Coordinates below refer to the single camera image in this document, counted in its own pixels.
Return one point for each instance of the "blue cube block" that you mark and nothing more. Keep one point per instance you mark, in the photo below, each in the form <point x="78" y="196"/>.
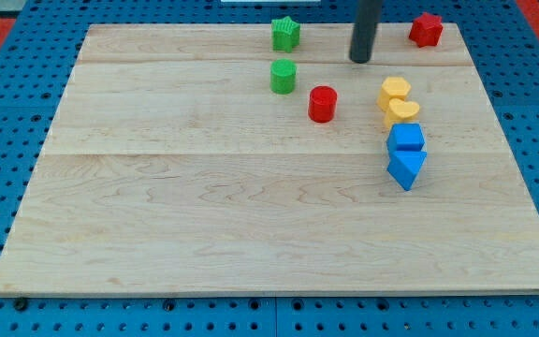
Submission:
<point x="405" y="137"/>

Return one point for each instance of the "yellow heart block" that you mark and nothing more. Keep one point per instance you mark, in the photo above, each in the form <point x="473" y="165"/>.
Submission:
<point x="400" y="111"/>

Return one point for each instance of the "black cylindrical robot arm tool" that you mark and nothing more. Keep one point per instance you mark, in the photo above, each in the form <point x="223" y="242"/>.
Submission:
<point x="367" y="18"/>

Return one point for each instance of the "green cylinder block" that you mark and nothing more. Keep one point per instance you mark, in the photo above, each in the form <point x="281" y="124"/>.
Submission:
<point x="283" y="76"/>

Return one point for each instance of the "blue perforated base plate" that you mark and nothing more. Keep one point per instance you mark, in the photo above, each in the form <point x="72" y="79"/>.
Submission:
<point x="35" y="62"/>

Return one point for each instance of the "red cylinder block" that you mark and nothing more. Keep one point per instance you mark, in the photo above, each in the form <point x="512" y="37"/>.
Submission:
<point x="322" y="104"/>

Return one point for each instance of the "yellow hexagon block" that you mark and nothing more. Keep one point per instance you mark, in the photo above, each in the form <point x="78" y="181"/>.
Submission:
<point x="391" y="88"/>

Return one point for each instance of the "green star block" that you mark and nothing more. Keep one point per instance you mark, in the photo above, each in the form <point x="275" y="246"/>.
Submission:
<point x="285" y="34"/>

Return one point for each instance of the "blue triangle block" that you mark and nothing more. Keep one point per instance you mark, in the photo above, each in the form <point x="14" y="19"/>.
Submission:
<point x="404" y="167"/>

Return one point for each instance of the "light wooden board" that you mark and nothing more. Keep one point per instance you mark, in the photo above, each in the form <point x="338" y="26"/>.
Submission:
<point x="172" y="170"/>

